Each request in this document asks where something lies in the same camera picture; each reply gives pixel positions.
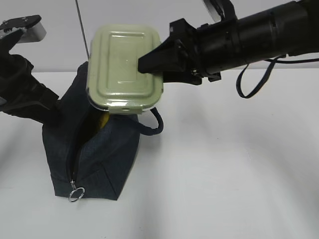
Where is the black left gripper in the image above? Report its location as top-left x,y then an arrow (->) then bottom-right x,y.
0,31 -> 62,124

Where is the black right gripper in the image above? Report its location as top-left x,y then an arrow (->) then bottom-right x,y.
138,18 -> 239,85

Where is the green lidded lunch box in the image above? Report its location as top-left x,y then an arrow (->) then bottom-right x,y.
86,24 -> 163,115

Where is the dark navy fabric lunch bag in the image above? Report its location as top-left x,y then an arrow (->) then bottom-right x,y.
42,63 -> 164,202

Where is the silver zipper pull ring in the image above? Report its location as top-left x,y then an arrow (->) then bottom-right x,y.
68,179 -> 85,203

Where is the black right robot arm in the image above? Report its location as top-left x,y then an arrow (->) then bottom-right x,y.
138,0 -> 319,85

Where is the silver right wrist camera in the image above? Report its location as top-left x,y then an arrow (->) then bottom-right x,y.
203,0 -> 237,22

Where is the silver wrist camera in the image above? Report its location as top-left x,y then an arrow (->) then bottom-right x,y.
203,0 -> 237,22
0,14 -> 46,43

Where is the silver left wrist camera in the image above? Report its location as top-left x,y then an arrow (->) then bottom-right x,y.
0,14 -> 46,43

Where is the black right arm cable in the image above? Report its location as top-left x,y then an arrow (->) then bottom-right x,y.
236,56 -> 319,99

